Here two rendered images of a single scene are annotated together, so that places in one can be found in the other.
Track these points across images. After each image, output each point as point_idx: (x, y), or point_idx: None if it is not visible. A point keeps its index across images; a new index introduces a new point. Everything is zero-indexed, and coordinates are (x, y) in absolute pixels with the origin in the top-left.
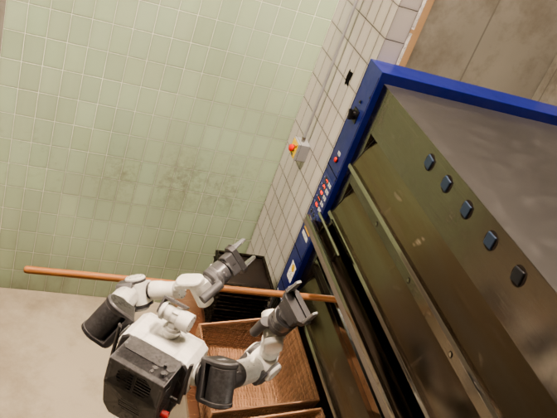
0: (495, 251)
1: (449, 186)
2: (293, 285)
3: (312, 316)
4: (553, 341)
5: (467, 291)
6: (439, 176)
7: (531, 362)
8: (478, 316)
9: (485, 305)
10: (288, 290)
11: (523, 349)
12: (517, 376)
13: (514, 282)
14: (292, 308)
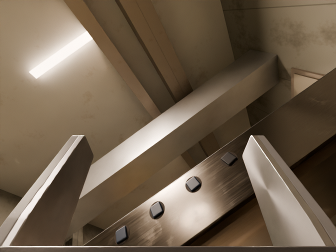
0: (203, 180)
1: (126, 230)
2: (59, 157)
3: (269, 143)
4: (283, 132)
5: (230, 236)
6: (109, 244)
7: (305, 150)
8: (261, 219)
9: (249, 212)
10: (16, 220)
11: (294, 157)
12: (326, 171)
13: (233, 159)
14: (169, 249)
